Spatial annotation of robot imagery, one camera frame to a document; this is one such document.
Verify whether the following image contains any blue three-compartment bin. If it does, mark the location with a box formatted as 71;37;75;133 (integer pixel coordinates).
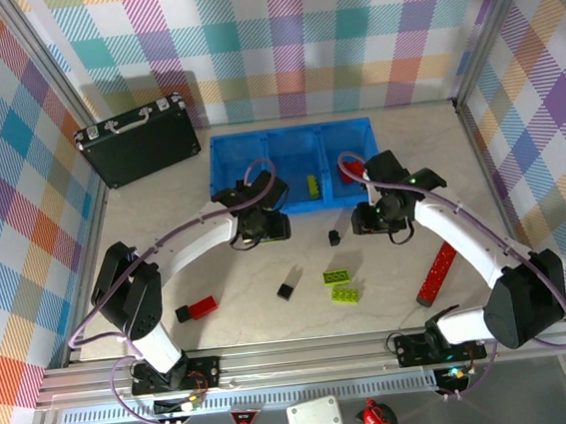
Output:
205;116;383;222

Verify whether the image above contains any red glitter cylinder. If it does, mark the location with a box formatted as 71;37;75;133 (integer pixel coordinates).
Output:
410;240;462;309

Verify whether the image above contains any right small circuit board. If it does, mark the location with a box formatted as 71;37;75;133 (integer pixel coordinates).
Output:
432;363;481;394

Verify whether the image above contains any small circuit board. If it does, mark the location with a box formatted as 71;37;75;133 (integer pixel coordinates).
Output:
432;363;481;394
153;394;206;417

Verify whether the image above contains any left small circuit board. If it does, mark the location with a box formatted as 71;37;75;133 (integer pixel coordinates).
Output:
153;394;206;417

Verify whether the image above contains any red triangle device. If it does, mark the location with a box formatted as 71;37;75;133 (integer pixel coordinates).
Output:
229;408;259;424

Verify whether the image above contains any white plastic box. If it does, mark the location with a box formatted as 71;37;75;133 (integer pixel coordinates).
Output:
284;394;344;424

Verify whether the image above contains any red and black button device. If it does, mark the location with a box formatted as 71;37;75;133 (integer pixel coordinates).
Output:
353;394;399;424

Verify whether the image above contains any left black camera cable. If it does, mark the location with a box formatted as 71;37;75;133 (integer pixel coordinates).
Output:
228;229;264;252

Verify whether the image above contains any black camera cable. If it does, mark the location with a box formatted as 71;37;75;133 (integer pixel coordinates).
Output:
387;226;414;246
228;229;264;252

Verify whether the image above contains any right black camera cable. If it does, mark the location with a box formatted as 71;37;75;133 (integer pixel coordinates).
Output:
387;226;414;246

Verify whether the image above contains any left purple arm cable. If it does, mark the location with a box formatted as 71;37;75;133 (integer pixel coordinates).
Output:
52;157;302;424

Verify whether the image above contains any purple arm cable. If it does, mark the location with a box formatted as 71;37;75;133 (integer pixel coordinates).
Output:
335;131;566;411
52;157;302;424

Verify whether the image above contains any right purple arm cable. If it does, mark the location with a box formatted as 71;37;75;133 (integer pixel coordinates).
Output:
335;131;566;411

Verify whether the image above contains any aluminium side rail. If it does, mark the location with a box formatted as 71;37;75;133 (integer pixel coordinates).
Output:
67;186;121;293
452;95;521;255

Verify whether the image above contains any black briefcase with silver handle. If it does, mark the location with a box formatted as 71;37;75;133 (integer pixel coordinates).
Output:
70;93;206;193

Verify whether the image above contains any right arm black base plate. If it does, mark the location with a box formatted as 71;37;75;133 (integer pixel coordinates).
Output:
392;326;489;368

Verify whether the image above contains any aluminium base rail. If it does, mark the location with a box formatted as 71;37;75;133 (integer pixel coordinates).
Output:
31;313;566;412

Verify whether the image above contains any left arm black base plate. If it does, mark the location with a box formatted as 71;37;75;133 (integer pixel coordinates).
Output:
128;355;225;396

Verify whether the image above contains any grey slotted cable duct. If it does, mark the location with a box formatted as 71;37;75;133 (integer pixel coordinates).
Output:
61;375;439;424

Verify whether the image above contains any aluminium frame post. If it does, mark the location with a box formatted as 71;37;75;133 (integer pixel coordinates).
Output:
0;0;112;205
442;0;552;112

